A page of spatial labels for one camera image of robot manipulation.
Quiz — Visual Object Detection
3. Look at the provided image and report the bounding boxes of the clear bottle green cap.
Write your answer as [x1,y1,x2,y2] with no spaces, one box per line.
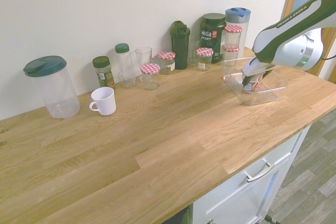
[114,43,137,89]

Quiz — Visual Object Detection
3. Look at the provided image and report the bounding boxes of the short clear glass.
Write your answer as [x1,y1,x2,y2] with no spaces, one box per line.
[187,40,201,66]

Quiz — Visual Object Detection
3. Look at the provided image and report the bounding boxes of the dark green protein powder tub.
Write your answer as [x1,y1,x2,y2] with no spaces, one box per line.
[199,13,227,64]

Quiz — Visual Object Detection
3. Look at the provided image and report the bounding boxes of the clear pitcher green lid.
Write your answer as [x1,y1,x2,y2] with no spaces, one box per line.
[23,55,81,119]

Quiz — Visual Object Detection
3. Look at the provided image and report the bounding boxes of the faceted glass jar gingham lid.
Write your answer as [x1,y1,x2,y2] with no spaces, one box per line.
[223,25,243,48]

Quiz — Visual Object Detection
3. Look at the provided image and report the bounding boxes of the clear pitcher blue lid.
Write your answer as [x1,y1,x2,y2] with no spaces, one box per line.
[225,7,252,59]

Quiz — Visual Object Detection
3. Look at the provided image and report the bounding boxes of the white mug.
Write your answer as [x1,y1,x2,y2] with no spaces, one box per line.
[88,86,117,116]

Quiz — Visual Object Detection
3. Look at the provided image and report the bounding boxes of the handled glass jar gingham lid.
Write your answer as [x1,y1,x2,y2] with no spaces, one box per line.
[139,63,161,91]

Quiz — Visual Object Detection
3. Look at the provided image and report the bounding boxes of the spice jar dark green lid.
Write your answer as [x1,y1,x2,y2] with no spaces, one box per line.
[92,56,117,90]

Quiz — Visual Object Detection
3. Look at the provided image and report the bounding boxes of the silver drawer handle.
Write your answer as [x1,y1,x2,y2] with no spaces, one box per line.
[243,162,275,183]

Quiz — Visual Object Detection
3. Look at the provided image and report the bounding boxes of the clear rectangular plastic container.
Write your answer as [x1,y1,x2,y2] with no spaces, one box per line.
[220,56,289,106]

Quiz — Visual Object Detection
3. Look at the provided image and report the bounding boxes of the black shaker bottle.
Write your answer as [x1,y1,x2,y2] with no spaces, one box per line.
[170,20,191,70]

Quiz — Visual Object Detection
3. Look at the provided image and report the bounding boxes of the red white cereal cup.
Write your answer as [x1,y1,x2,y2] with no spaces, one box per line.
[243,73,264,92]

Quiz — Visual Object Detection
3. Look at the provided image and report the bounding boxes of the white drawer with handle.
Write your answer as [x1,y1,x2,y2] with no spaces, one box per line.
[192,124,313,224]

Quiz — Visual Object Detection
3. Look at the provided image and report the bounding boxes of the labelled glass jar gingham lid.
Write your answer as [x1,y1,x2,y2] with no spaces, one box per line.
[156,50,176,75]

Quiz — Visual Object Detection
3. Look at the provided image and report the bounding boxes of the small glass jar gingham lid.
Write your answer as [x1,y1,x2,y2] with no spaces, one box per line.
[196,47,214,72]

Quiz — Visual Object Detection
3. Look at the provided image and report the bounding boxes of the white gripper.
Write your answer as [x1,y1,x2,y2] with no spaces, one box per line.
[240,57,275,88]

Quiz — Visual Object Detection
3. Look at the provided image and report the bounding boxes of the tall clear drinking glass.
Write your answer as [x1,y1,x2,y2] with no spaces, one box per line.
[135,46,153,68]

